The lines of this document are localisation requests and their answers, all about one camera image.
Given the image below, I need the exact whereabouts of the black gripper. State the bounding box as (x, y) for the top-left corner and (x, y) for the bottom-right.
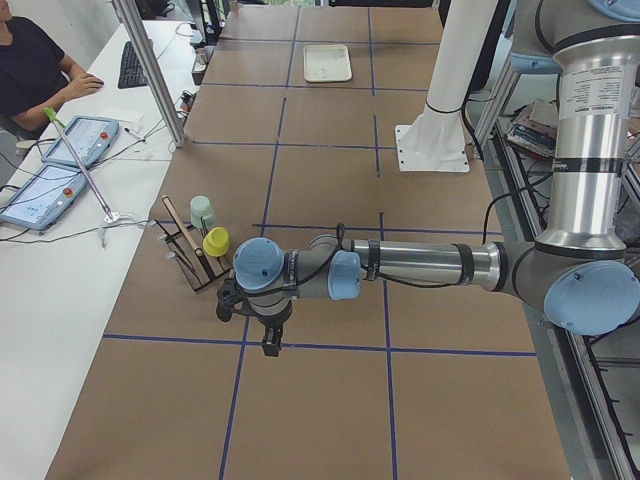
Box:
(250, 299), (293, 357)

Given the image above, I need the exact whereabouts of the green cup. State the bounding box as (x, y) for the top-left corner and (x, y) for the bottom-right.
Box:
(190, 195), (215, 232)

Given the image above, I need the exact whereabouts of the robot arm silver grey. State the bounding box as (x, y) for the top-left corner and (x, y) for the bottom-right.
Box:
(216, 1), (639, 356)

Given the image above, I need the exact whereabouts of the yellow cup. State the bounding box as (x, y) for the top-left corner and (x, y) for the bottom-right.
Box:
(202, 226), (230, 258)

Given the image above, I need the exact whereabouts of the white bear tray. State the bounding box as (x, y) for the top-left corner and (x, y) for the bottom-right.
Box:
(303, 44), (352, 83)

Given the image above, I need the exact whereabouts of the small metal cup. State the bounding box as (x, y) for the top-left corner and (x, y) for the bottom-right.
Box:
(192, 47), (208, 73)

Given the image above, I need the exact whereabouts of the metal rod with green tip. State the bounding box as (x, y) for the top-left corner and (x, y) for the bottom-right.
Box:
(44, 107), (120, 224)

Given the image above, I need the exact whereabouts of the lower blue teach pendant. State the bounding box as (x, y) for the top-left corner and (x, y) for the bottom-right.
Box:
(1, 164), (87, 231)

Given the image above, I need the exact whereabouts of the blue teach pendant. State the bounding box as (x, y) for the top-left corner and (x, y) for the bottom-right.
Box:
(42, 115), (119, 168)
(1, 164), (87, 231)

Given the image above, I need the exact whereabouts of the upper blue teach pendant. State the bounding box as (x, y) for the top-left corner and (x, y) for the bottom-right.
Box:
(42, 115), (119, 168)

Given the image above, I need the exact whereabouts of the black keyboard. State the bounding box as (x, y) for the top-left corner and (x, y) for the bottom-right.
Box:
(117, 41), (147, 89)

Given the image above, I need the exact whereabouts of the stack of cloths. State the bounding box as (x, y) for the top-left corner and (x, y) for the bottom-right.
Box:
(506, 99), (559, 158)

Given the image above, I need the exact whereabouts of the person in black shirt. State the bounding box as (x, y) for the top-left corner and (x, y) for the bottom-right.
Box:
(1, 1), (104, 139)

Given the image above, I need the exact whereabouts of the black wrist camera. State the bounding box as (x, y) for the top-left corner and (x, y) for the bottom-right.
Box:
(216, 278), (245, 323)

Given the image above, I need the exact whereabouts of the black wire cup rack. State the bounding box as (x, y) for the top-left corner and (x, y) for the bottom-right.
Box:
(155, 220), (231, 293)

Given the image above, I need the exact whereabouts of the wooden rack handle rod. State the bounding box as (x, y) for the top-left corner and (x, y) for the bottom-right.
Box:
(161, 195), (204, 258)

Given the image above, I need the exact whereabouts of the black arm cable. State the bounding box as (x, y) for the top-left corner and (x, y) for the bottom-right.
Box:
(239, 222), (466, 301)

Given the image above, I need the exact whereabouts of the aluminium frame post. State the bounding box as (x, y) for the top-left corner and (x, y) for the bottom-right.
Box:
(112, 0), (187, 148)

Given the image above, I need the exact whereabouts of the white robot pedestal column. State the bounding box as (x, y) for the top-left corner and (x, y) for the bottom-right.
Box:
(396, 1), (475, 173)

